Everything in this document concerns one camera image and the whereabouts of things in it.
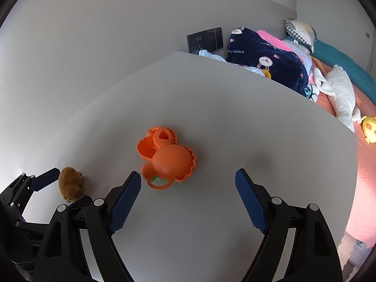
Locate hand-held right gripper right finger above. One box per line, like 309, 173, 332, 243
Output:
235, 168, 344, 282

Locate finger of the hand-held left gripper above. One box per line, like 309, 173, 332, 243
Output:
70, 195, 93, 210
31, 167, 61, 192

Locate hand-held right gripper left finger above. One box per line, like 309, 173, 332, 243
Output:
33, 170, 142, 282

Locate brown plush toy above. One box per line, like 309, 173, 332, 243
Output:
58, 166, 85, 203

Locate orange plastic toy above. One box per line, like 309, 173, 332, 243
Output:
136, 125, 197, 190

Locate white desk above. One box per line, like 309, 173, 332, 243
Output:
0, 51, 358, 282

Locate foam puzzle floor mats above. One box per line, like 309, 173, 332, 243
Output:
337, 231, 369, 282

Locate bed with pink sheet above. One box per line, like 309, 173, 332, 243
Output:
311, 55, 376, 243

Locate white patterned cloth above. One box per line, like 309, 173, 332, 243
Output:
303, 82, 320, 104

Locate white garment yellow print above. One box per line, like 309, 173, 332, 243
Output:
244, 66, 273, 79

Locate yellow chick plush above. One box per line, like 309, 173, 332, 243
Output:
360, 116, 376, 145

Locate white goose plush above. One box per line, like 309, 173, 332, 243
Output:
313, 64, 362, 133

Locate navy rabbit print blanket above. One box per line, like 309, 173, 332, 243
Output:
226, 27, 311, 95

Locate small white cloth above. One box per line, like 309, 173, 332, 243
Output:
198, 50, 227, 63

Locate light blue knit blanket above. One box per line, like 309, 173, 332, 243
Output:
286, 42, 312, 75

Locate pink blanket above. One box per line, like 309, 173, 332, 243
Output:
255, 30, 298, 54

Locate teal pillow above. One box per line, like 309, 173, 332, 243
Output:
285, 35, 376, 95

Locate checkered pillow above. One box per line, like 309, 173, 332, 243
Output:
284, 20, 318, 53

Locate black wall switch panel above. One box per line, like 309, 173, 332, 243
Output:
186, 27, 223, 55

